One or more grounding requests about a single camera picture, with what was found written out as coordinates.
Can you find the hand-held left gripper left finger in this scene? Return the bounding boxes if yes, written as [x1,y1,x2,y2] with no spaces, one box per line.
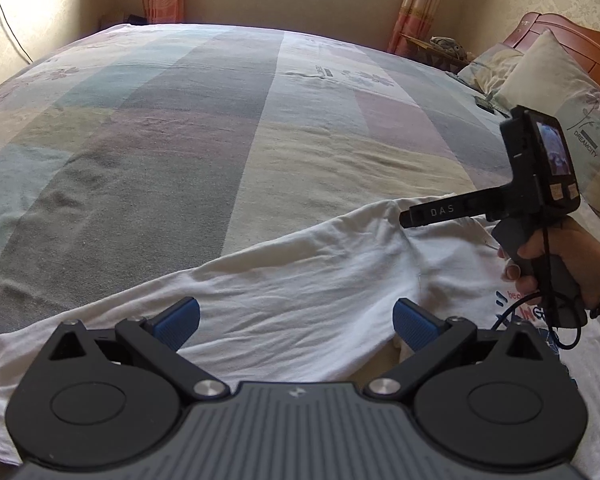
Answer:
[47,297,229,403]

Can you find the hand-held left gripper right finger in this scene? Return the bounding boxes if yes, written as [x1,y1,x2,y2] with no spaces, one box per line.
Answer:
[364,299,558,403]

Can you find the white printed sweatshirt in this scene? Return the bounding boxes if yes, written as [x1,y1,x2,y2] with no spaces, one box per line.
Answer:
[0,199,600,468]

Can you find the person's right hand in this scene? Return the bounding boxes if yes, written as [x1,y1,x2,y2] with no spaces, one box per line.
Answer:
[497,216,600,311]

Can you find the large patchwork pillow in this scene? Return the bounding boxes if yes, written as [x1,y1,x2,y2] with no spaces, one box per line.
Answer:
[495,29,600,221]

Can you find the small patchwork pillow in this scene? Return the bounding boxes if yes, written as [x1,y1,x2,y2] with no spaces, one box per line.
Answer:
[457,42,526,96]

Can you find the wooden headboard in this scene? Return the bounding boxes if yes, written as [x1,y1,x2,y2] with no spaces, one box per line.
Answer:
[500,11,600,66]

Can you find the grey plush toy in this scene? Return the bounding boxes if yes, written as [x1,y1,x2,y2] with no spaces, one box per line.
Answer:
[429,36,468,58]

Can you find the wooden nightstand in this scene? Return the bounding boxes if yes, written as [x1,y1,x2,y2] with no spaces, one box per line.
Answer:
[399,32,473,73]

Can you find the bed with patchwork sheet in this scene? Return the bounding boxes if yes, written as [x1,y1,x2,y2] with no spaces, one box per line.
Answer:
[0,22,600,480]

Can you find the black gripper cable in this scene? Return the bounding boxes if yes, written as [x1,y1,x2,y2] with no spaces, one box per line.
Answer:
[492,220,583,352]

